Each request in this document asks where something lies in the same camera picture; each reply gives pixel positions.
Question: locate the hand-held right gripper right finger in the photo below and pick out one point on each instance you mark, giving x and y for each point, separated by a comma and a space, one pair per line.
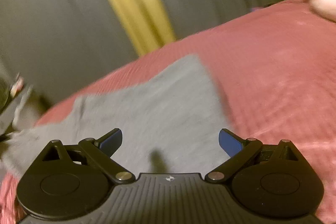
229, 141

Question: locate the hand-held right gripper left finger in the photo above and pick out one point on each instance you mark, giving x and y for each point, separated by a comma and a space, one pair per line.
111, 141

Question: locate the grey pants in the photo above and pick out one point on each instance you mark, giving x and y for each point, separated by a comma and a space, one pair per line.
157, 108

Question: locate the red ribbed blanket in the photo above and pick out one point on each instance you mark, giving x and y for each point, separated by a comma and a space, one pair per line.
275, 69

